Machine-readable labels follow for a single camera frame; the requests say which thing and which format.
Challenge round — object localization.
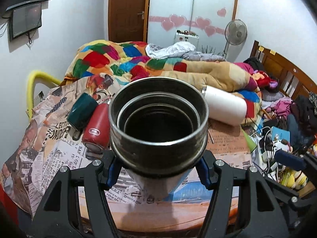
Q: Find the colourful patchwork blanket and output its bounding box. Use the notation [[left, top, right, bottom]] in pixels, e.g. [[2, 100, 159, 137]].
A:
[[64, 40, 262, 125]]

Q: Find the brown wooden door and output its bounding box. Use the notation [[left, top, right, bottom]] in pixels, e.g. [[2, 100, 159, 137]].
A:
[[108, 0, 148, 42]]

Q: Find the white thermos bottle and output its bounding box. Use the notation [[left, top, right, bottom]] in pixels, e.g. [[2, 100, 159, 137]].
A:
[[202, 85, 247, 126]]

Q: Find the frosted wardrobe with hearts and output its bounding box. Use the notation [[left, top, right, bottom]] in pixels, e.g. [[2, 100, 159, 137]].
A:
[[147, 0, 238, 55]]

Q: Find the cow plush toy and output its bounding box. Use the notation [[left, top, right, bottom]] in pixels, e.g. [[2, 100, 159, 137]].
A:
[[272, 139, 293, 153]]

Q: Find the newspaper print bed sheet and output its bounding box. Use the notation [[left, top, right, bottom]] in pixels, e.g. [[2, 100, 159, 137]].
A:
[[1, 72, 253, 229]]

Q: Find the yellow padded bed rail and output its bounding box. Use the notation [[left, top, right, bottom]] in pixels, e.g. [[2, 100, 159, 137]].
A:
[[26, 70, 62, 121]]

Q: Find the black thermos bottle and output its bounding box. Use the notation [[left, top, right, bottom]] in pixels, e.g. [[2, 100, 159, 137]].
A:
[[109, 77, 208, 200]]

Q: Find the dark green cup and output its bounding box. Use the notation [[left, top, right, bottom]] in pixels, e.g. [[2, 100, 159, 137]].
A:
[[67, 93, 98, 131]]

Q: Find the small black wall monitor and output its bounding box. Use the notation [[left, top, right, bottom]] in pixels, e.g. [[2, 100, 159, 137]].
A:
[[9, 3, 42, 41]]

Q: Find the white standing fan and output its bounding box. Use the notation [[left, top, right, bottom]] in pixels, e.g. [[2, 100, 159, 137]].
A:
[[222, 19, 248, 58]]

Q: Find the red thermos bottle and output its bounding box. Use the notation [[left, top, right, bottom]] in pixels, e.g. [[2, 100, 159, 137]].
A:
[[82, 103, 110, 154]]

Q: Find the wooden headboard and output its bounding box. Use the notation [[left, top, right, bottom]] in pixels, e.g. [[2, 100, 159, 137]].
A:
[[250, 40, 316, 99]]

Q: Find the blue booklet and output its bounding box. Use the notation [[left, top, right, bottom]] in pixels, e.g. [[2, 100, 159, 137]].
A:
[[271, 126, 290, 142]]

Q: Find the white crumpled cloth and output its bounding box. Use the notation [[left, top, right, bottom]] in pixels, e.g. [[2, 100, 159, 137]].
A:
[[145, 41, 196, 59]]

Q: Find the white box appliance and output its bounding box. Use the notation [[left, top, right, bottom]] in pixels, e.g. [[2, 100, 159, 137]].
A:
[[174, 30, 199, 48]]

